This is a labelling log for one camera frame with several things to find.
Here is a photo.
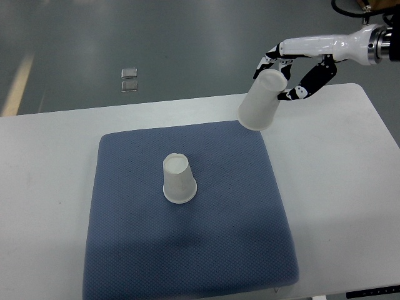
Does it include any black table control panel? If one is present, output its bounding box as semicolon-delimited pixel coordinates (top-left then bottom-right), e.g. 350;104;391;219
346;286;399;299

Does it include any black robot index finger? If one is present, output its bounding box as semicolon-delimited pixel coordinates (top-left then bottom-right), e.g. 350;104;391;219
253;45;280;79

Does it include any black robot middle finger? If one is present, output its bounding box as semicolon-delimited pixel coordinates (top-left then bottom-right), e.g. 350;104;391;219
278;58;294;81

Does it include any black cable loop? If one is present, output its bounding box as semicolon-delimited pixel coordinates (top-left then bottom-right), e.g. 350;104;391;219
331;0;391;16

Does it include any blue fabric cushion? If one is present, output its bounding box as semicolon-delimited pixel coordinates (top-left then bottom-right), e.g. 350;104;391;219
82;121;299;299

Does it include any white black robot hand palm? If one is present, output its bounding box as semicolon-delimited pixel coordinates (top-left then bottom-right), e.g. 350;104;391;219
279;24;380;66

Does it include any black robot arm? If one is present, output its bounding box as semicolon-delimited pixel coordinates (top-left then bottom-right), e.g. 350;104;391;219
253;12;399;101

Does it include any upper floor metal plate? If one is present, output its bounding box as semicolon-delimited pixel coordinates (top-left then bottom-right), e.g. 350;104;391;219
121;67;138;79

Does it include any white paper cup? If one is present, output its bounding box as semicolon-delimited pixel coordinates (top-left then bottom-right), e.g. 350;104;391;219
162;153;197;204
237;69;288;131

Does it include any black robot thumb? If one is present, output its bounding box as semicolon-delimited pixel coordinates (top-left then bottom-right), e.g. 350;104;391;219
277;54;337;101

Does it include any wooden furniture corner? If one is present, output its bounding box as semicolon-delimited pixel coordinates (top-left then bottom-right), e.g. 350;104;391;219
356;0;400;11

